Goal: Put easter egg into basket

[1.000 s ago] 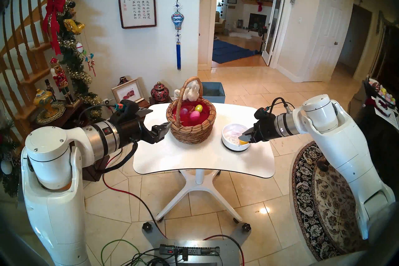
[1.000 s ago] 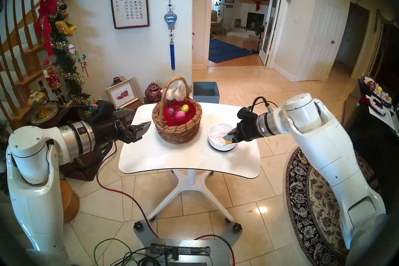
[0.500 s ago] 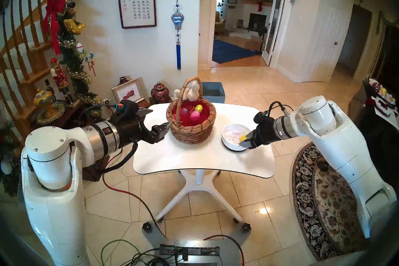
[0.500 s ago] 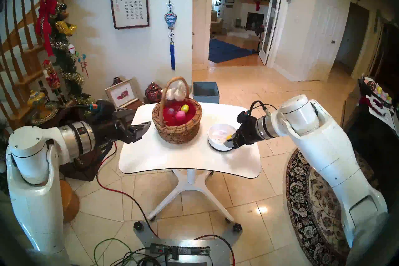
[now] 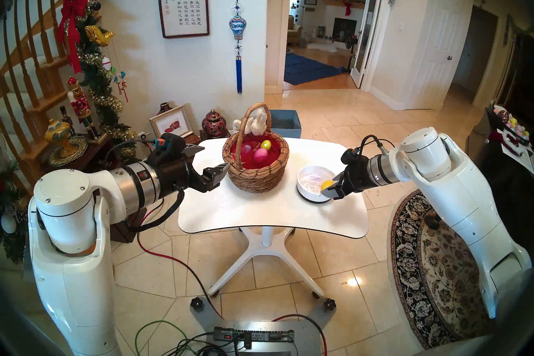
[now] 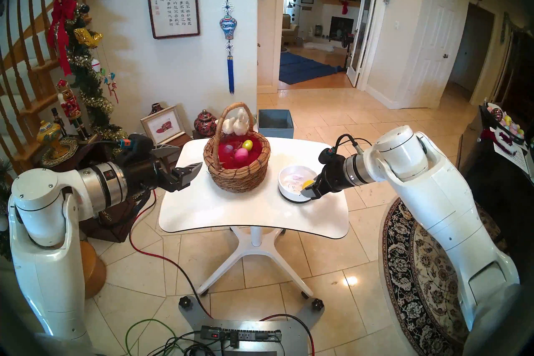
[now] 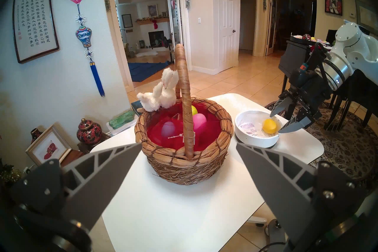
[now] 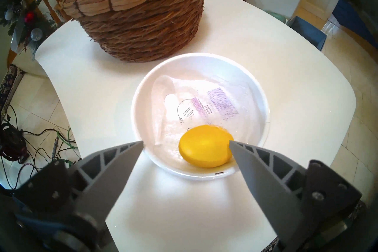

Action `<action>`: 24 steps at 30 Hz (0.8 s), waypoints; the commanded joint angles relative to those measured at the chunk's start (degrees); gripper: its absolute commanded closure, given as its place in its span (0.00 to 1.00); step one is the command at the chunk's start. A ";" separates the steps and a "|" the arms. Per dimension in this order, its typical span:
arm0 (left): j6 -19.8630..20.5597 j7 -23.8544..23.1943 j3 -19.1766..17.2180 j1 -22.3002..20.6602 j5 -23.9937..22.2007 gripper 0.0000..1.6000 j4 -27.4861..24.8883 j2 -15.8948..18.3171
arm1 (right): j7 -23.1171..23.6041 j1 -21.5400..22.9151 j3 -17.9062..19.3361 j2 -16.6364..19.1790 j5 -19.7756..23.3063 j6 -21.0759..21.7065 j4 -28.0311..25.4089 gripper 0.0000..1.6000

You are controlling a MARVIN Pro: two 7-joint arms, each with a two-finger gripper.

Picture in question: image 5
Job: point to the yellow easter egg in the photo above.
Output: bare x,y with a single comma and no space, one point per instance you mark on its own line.
326,184

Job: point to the colourful hanging bird ornaments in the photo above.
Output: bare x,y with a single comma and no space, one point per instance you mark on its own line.
121,82

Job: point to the decorated christmas tree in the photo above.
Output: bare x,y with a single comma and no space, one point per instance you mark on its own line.
14,242

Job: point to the green tinsel stair garland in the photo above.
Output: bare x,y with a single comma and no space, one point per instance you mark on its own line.
100,82

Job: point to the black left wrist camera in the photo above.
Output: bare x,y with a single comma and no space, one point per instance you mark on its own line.
169,144

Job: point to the red ribbon bow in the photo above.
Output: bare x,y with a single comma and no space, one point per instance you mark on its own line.
73,11

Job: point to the blue vase tassel hanging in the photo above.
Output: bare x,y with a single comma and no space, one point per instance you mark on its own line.
237,27

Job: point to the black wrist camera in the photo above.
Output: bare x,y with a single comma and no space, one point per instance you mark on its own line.
351,155
169,144

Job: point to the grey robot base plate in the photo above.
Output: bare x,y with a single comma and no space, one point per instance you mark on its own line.
304,338

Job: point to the red cloisonne lidded jar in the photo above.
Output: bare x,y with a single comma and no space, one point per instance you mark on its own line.
214,125

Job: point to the ornate decorative plate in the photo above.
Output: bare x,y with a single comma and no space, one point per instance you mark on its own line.
76,149

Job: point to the white paper sheet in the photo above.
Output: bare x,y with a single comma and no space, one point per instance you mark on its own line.
521,157

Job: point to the pink easter egg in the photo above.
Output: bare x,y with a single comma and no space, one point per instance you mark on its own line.
260,155

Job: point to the green glitter easter egg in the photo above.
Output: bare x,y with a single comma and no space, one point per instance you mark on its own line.
265,145

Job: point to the white panel door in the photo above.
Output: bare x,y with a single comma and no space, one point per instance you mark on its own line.
440,46

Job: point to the tan armchair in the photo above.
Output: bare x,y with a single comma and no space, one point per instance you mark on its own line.
294,32

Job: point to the white plush bunny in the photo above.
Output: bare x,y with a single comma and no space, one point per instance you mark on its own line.
256,125

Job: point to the white glass french door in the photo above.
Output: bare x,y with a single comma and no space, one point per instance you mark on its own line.
367,25

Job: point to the white table pedestal base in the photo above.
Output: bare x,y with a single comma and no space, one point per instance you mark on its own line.
267,246

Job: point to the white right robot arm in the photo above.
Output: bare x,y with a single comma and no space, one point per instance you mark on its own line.
459,201

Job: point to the black base knob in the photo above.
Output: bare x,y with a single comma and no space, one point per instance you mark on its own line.
197,304
329,304

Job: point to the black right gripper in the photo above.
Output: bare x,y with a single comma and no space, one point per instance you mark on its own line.
356,180

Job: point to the gold foil ornament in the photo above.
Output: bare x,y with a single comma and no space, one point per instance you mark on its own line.
98,35

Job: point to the large oriental floral rug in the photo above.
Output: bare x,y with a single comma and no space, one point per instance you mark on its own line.
434,296

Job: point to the dark wood side table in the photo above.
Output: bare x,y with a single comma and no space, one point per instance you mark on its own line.
125,234

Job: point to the red nutcracker figure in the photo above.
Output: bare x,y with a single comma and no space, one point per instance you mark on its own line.
80,103

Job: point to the blue area rug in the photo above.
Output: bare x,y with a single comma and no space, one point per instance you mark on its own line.
306,69

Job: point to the black tray of eggs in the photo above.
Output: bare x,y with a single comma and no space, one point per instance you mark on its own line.
511,125

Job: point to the framed red shoe picture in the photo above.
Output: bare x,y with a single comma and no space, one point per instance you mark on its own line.
171,123

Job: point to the red christmas stocking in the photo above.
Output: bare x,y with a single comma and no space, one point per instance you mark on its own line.
348,9

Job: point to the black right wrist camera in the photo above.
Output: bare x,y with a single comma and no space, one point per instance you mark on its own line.
351,155

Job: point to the blue open box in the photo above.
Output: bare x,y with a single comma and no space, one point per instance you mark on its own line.
285,130

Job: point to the white round bowl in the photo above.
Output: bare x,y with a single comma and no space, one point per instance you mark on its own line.
308,192

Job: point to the wooden staircase railing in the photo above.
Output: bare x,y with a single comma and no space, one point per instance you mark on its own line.
48,103

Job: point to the red shredded basket filling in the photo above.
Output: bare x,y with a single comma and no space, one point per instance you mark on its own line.
275,159

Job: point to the black fireplace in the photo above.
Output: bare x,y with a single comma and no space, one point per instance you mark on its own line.
344,30

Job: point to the white egg tree ornament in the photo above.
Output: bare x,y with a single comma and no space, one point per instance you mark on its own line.
107,64

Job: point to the yellow cloisonne urn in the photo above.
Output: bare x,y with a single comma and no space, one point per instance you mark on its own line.
57,132

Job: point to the white fluffy rug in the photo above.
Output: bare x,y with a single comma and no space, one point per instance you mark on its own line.
321,47

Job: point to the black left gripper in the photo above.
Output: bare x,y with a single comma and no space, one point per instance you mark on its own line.
175,176

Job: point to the purple easter egg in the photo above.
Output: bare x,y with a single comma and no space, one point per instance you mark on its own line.
246,148

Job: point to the small black nutcracker figure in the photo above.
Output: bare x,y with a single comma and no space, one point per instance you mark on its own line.
66,119

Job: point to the small dark vase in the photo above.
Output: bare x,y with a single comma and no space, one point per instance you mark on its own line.
164,108

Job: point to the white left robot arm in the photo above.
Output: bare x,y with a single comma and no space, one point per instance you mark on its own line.
66,201

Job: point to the black power strip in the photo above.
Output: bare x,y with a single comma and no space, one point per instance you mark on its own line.
263,335

